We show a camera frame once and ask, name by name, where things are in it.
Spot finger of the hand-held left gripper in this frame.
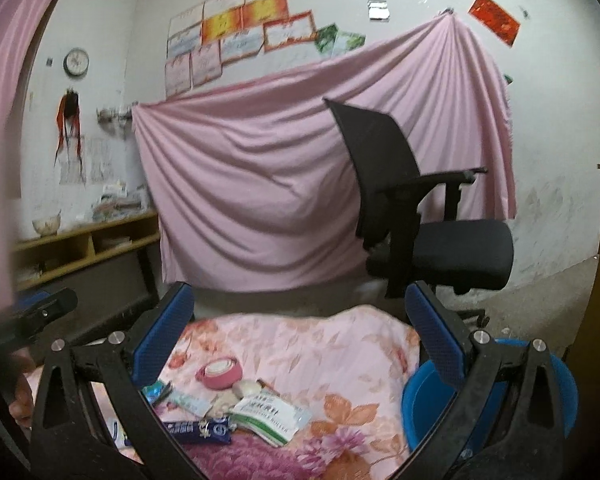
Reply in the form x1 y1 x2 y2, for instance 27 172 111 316
0 287 79 356

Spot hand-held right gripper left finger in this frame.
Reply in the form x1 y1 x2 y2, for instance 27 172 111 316
29 281 216 480

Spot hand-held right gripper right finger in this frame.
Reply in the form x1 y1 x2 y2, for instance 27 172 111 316
390 280 568 480

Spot pink round case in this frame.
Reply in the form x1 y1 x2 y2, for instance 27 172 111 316
195 357 244 390

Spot blue plastic basin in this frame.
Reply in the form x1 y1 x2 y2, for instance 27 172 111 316
401 337 579 461

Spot dark blue snack wrapper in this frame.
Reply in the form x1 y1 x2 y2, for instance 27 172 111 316
162 417 232 446

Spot white green packet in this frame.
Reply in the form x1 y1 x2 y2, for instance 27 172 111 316
227 389 313 448

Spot person's left hand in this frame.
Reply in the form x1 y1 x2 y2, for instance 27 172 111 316
0 352 36 428

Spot teal wrapper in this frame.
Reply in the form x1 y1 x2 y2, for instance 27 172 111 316
140 381 173 406

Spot long white packet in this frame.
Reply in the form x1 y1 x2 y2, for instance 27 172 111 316
165 389 213 417

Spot wooden shelf desk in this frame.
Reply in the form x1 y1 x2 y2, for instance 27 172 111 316
12 210 162 311

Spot white bowl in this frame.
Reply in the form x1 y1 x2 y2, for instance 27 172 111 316
31 212 61 237

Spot black office chair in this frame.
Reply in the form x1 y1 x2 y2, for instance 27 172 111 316
323 97 515 328

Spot beige crumpled paper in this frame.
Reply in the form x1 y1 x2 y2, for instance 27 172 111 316
207 392 241 418

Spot white soap bar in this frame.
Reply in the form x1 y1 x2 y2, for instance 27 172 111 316
231 379 263 401

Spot white blue packet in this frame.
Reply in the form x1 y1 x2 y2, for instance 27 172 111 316
107 410 136 453

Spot stack of papers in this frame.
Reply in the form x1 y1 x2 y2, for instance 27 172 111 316
91 182 153 223

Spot floral pink blanket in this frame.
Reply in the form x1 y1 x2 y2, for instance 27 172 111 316
30 307 422 480

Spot pink hanging bed sheet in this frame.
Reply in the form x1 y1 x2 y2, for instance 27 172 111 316
131 12 518 293

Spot red tassel decoration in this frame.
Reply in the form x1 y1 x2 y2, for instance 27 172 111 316
54 87 86 166

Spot pink curtain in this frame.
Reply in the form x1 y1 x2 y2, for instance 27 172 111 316
0 0 81 321

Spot green photo print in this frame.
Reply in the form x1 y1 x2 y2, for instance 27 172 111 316
315 24 340 56
332 31 367 57

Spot red paper poster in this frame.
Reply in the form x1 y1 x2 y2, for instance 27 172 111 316
467 0 522 47

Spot faded wall paper sheets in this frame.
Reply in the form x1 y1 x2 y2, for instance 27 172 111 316
59 135 106 186

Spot wall hook rack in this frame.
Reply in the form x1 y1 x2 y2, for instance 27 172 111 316
96 102 138 136

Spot round wall clock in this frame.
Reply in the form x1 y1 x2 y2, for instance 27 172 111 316
63 47 91 77

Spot group of wall certificates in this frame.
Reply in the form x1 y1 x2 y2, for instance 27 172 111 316
164 0 343 98

